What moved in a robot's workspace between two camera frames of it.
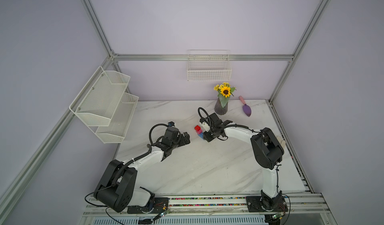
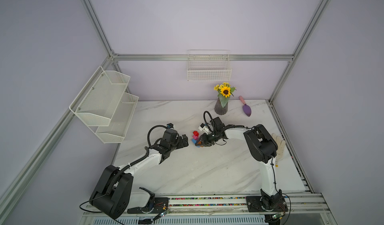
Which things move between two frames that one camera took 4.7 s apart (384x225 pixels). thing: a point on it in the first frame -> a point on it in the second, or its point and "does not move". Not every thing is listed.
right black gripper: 208,138 -> 205,140
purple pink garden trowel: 246,108 does not move
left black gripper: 182,142 does not move
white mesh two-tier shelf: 105,107 does not move
